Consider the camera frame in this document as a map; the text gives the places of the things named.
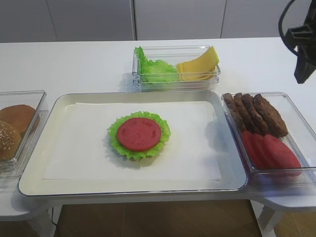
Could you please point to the clear lettuce and cheese container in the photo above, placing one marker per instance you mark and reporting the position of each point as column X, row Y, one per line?
column 173, row 55

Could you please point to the clear plastic bun container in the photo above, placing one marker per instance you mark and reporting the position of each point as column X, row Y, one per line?
column 36, row 99

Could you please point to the red tomato slice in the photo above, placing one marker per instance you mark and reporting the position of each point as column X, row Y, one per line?
column 139, row 134
column 267, row 157
column 282, row 156
column 258, row 156
column 247, row 139

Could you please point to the white rectangular serving tray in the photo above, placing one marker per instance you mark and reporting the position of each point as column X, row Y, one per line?
column 232, row 173

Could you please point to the leftmost brown meat patty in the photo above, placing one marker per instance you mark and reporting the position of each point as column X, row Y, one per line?
column 234, row 112

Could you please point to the clear patty and tomato container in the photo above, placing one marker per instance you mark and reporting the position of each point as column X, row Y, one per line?
column 301, row 140

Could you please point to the brown meat patty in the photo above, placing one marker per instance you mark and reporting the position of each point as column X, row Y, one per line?
column 249, row 124
column 234, row 112
column 248, row 102
column 271, row 116

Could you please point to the right sesame bun top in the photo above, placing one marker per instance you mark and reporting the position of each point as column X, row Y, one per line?
column 10, row 139

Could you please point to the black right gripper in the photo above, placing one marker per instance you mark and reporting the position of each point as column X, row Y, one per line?
column 304, row 39

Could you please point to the white paper tray liner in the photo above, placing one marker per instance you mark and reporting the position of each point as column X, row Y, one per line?
column 83, row 151

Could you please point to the rightmost brown meat patty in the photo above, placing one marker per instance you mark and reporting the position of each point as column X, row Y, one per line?
column 271, row 116

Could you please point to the yellow cheese slices stack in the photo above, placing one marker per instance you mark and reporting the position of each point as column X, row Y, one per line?
column 200, row 68

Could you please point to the plain bun bottom in container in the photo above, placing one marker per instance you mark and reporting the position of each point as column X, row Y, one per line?
column 19, row 116

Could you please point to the green lettuce leaf on tray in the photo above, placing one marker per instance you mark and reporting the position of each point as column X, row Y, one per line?
column 112, row 130

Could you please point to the green lettuce leaves in container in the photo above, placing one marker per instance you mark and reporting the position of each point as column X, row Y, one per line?
column 155, row 71

